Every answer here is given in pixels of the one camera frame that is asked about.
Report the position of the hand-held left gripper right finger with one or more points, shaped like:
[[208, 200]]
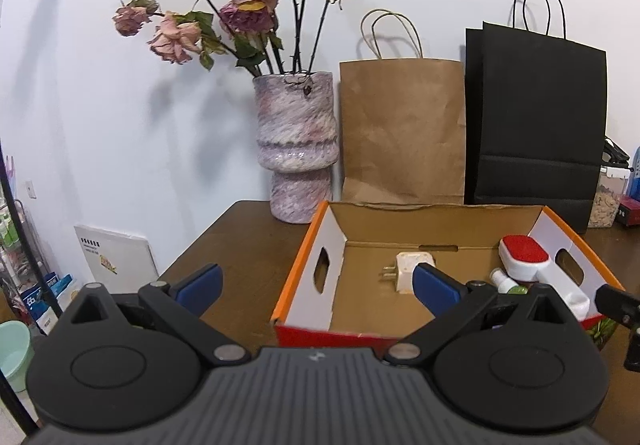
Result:
[[434, 287]]

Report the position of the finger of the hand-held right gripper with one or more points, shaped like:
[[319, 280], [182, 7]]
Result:
[[617, 302]]

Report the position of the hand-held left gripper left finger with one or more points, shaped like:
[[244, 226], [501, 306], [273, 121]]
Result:
[[200, 284]]

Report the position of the white charger plug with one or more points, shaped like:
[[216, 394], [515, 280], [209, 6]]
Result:
[[405, 270]]

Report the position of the green spray bottle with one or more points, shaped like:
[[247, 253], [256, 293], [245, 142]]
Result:
[[502, 281]]

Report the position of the red cardboard box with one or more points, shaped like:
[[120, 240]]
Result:
[[360, 280]]

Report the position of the red and white lint brush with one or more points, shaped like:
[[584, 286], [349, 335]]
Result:
[[525, 252]]

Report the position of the white flat panel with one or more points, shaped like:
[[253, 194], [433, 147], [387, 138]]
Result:
[[115, 255]]

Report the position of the small red box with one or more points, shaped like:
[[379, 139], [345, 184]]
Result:
[[629, 212]]

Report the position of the clear food container black lid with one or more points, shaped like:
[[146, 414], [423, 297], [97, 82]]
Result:
[[605, 205]]

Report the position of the blue and white packets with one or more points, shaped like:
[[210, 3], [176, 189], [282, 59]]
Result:
[[45, 300]]

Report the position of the brown paper bag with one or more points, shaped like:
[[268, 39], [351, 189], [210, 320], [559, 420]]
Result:
[[400, 135]]

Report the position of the mottled purple ceramic vase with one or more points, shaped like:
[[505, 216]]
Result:
[[295, 125]]

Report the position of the green plastic basin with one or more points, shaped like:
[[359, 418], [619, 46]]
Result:
[[14, 355]]

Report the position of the black paper bag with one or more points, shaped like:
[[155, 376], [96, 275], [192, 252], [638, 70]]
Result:
[[535, 115]]

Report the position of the black light stand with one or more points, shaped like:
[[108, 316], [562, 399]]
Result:
[[15, 205]]

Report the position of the white wall outlet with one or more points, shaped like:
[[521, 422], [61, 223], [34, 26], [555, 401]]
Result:
[[31, 190]]

